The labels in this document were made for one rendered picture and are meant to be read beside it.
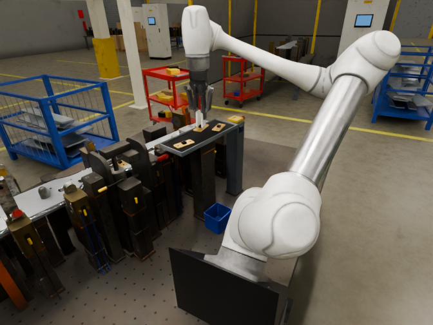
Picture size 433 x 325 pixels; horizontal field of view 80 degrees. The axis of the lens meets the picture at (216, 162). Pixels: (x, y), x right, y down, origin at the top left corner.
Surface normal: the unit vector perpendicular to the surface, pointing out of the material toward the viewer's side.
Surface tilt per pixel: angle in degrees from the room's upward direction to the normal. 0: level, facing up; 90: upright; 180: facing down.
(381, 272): 0
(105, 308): 0
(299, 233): 53
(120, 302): 0
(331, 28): 90
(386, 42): 44
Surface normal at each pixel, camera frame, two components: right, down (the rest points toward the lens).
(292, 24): -0.48, 0.44
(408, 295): -0.02, -0.87
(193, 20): -0.08, 0.35
